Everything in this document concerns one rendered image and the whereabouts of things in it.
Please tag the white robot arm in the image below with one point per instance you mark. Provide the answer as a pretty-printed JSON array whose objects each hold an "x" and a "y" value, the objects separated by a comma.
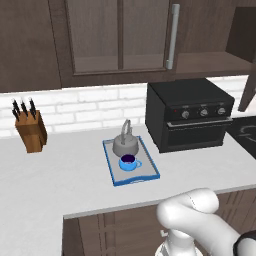
[{"x": 196, "y": 218}]

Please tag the grey metal kettle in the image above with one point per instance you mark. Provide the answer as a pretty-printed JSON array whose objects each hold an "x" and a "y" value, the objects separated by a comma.
[{"x": 125, "y": 145}]

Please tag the blue mug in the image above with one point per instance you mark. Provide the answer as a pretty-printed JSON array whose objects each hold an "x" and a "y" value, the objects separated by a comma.
[{"x": 127, "y": 164}]

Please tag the blue-rimmed grey tray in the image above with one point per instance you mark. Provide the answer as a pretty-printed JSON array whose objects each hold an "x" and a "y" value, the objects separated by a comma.
[{"x": 146, "y": 168}]

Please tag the plain dark wood cabinet door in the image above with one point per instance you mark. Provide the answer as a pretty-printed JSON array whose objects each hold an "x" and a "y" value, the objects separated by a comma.
[{"x": 28, "y": 43}]

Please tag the silver toaster oven knob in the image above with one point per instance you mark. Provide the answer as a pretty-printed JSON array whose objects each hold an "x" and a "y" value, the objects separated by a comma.
[
  {"x": 204, "y": 112},
  {"x": 221, "y": 110},
  {"x": 185, "y": 114}
]

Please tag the black toaster oven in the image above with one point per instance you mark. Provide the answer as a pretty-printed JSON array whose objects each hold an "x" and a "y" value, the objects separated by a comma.
[{"x": 190, "y": 93}]

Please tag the wooden knife block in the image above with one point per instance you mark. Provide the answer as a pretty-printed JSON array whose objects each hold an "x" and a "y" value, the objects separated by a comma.
[{"x": 31, "y": 135}]

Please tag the dark wood base cabinets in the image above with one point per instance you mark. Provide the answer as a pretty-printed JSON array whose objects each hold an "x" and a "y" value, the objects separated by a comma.
[{"x": 126, "y": 230}]

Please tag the black hob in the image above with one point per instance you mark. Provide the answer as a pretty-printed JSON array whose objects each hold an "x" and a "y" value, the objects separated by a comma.
[{"x": 245, "y": 131}]

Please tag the dark wood wall cabinet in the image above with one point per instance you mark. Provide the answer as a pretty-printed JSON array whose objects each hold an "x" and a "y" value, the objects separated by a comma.
[{"x": 210, "y": 63}]

